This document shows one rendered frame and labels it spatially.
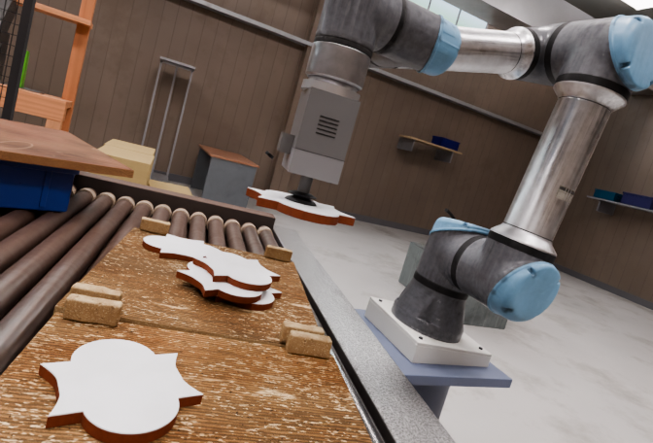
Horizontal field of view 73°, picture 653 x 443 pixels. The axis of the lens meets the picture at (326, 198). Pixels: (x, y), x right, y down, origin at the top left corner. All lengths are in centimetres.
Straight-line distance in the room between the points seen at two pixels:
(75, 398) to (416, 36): 53
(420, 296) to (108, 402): 62
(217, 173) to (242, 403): 562
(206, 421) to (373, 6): 47
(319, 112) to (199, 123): 694
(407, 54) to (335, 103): 13
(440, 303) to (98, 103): 684
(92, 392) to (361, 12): 47
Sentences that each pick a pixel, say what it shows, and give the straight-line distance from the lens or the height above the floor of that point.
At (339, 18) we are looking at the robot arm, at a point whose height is 135.
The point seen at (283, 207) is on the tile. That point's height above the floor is 113.
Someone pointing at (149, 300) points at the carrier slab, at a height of 94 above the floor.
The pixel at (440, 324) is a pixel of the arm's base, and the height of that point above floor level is 94.
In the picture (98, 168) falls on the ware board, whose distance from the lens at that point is 105.
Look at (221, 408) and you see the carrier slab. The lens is 49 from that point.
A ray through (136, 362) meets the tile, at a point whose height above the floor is 95.
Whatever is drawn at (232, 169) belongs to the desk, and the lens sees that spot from 608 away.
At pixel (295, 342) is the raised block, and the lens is 60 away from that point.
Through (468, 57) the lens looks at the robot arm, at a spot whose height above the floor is 142.
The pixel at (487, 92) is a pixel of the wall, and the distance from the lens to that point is 990.
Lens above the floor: 121
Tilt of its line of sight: 6 degrees down
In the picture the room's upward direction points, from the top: 16 degrees clockwise
